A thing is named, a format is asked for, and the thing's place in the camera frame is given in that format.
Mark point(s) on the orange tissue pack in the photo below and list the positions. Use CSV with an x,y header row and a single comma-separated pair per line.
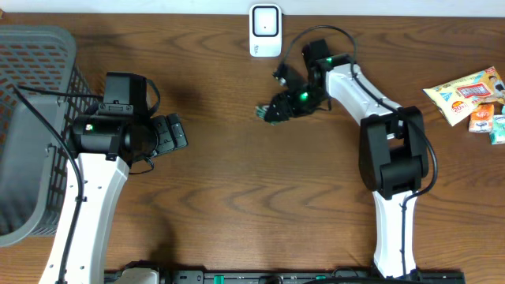
x,y
481,119

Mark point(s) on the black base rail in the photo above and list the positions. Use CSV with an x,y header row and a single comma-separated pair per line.
x,y
342,275

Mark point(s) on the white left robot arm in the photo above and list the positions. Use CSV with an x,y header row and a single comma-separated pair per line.
x,y
103,149

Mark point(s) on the dark green small box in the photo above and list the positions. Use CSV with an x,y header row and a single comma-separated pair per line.
x,y
261,112

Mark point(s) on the white barcode scanner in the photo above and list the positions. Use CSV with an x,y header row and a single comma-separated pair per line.
x,y
265,30

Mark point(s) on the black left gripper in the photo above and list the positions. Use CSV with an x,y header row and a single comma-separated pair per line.
x,y
166,125

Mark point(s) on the green tissue pack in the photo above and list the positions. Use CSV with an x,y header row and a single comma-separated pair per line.
x,y
497,135

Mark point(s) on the grey plastic basket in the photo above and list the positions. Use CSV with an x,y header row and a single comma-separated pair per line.
x,y
39,63

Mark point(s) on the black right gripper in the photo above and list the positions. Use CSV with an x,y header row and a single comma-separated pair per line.
x,y
285,106

